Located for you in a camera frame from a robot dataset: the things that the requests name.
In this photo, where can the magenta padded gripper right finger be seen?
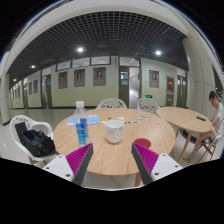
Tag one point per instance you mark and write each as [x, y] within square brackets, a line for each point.
[153, 166]

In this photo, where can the white lattice chair right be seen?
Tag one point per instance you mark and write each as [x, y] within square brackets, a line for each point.
[147, 104]

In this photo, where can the framed portrait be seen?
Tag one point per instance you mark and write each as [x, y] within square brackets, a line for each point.
[99, 76]
[79, 78]
[62, 80]

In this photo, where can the white ceramic mug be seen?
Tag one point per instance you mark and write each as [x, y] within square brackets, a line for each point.
[114, 131]

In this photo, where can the seated person in white shirt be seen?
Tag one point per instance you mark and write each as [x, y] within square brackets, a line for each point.
[217, 120]

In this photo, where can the black phone on table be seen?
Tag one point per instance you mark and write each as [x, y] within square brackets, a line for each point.
[200, 118]

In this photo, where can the small dark object on table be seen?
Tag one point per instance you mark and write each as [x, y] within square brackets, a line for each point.
[131, 122]

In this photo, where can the framed portrait right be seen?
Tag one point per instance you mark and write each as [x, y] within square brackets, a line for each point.
[99, 76]

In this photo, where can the clear plastic water bottle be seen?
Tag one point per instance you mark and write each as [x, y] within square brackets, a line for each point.
[81, 121]

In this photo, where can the framed portrait left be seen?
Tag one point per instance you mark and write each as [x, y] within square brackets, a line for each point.
[62, 80]

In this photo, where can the red notice board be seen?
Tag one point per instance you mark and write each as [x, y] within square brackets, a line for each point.
[170, 84]

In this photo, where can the round wooden table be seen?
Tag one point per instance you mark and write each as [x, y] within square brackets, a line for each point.
[185, 119]
[117, 159]

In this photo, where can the white lattice chair left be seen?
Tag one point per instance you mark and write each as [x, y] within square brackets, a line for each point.
[30, 125]

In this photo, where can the small white card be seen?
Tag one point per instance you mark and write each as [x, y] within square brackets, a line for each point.
[142, 117]

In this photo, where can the black bag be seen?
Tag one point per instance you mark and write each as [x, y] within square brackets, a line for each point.
[37, 143]

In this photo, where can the wooden chair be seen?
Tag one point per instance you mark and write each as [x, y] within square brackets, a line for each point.
[210, 146]

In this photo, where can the dark red round coaster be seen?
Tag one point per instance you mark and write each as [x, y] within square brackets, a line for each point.
[143, 142]

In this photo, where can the green door centre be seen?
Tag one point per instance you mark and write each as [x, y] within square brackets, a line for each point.
[124, 85]

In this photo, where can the framed portrait beyond door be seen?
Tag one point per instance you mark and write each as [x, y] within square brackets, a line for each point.
[153, 79]

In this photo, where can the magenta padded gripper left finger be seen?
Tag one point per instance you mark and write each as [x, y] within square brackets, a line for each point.
[73, 166]

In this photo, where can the white lattice chair centre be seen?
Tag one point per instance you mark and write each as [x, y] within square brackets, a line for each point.
[111, 103]

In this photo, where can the white lattice chair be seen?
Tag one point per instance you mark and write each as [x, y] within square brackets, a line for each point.
[147, 104]
[30, 125]
[111, 103]

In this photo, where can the framed portrait middle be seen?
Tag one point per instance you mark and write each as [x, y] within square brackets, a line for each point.
[79, 78]

